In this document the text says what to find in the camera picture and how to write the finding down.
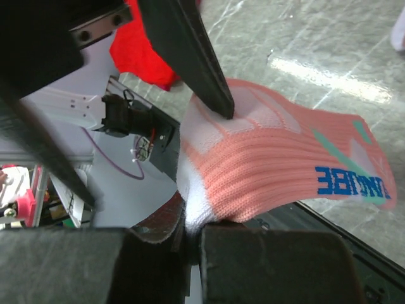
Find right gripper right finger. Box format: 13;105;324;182
200;225;364;304

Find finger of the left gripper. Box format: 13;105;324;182
1;80;95;208
138;0;235;119

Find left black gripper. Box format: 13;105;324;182
1;1;132;98

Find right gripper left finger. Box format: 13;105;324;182
1;194;190;303

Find pink patterned sock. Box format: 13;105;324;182
177;79;397;235

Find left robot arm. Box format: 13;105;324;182
1;1;235;208

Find red folded cloth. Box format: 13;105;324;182
109;0;180;91

